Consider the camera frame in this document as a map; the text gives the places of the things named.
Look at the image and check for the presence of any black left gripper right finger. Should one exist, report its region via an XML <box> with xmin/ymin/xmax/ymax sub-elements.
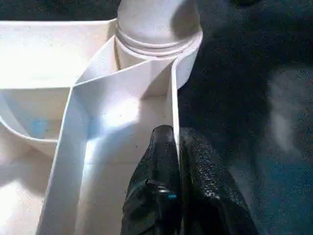
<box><xmin>177</xmin><ymin>126</ymin><xmax>260</xmax><ymax>235</ymax></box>

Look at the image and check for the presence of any black work mat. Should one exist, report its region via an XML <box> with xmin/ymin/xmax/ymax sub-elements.
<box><xmin>0</xmin><ymin>0</ymin><xmax>313</xmax><ymax>235</ymax></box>

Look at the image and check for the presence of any white plastic table leg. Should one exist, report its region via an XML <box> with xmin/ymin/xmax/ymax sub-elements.
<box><xmin>115</xmin><ymin>0</ymin><xmax>202</xmax><ymax>56</ymax></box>

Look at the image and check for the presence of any white plastic table top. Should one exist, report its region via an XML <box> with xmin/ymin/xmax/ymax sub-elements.
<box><xmin>0</xmin><ymin>18</ymin><xmax>205</xmax><ymax>235</ymax></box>

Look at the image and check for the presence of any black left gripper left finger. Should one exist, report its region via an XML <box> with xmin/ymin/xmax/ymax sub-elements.
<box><xmin>120</xmin><ymin>124</ymin><xmax>182</xmax><ymax>235</ymax></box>

